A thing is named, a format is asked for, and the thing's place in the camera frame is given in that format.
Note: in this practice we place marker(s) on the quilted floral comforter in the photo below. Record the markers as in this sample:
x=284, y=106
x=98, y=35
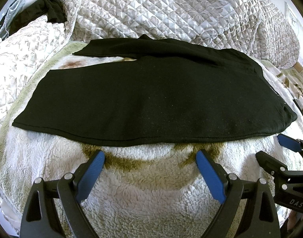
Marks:
x=254, y=27

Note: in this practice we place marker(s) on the black pants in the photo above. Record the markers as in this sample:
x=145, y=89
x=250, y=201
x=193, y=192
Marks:
x=163, y=91

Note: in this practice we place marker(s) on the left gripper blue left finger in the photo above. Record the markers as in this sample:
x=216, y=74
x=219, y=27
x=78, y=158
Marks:
x=40, y=217

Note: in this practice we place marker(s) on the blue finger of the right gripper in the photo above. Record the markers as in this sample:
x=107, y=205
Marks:
x=295, y=145
x=271, y=165

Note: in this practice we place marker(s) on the dark clothes pile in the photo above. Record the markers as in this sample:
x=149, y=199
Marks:
x=21, y=12

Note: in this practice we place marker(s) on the floral pillow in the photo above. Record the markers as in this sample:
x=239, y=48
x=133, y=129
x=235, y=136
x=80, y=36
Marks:
x=24, y=52

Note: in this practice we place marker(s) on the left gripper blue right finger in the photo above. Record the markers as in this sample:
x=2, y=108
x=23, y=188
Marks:
x=259, y=218

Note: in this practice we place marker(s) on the fluffy floral fleece blanket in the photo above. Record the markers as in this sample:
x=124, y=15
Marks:
x=143, y=191

